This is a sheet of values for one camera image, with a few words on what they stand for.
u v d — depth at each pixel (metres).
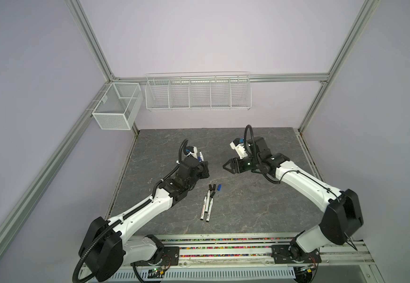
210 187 0.94
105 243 0.40
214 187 0.94
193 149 0.72
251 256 0.75
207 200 0.89
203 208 0.87
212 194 0.91
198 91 0.98
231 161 0.72
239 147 0.74
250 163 0.69
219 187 0.94
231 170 0.73
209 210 0.86
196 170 0.60
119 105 1.02
